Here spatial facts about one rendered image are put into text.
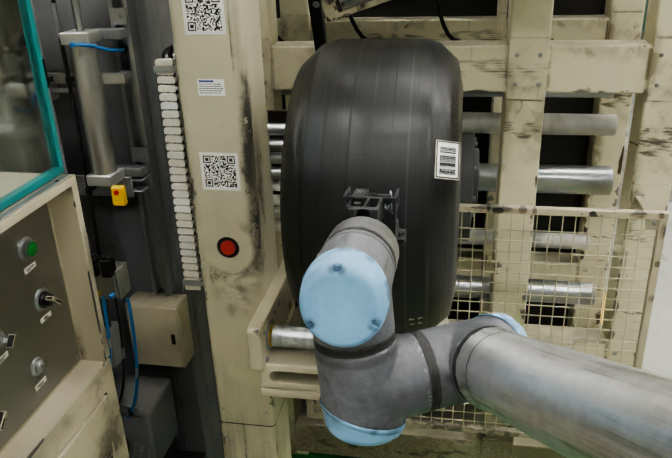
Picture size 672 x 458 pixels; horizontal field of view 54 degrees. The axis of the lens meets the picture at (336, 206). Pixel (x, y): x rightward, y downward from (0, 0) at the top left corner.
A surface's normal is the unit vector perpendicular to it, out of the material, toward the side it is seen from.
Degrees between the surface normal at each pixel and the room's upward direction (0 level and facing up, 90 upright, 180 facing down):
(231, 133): 90
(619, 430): 69
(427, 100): 42
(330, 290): 78
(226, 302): 90
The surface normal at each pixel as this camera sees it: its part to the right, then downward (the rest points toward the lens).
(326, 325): -0.18, 0.18
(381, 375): 0.57, 0.14
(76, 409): 0.99, 0.04
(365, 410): 0.10, 0.25
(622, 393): -0.65, -0.76
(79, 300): -0.17, 0.39
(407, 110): -0.14, -0.40
